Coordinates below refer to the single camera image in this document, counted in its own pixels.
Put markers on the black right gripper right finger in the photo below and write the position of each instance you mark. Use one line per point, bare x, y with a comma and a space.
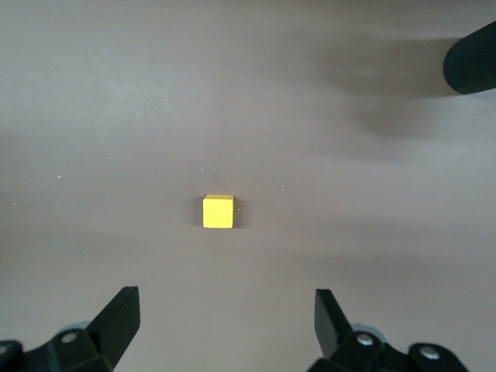
329, 329

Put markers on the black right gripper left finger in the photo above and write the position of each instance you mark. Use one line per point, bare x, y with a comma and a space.
112, 329

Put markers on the yellow block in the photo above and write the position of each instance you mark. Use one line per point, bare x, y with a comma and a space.
218, 213

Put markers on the brown paper table cover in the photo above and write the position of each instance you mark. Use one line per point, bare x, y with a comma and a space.
155, 116

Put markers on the black ribbed foam cylinder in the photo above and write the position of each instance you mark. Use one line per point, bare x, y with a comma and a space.
472, 62

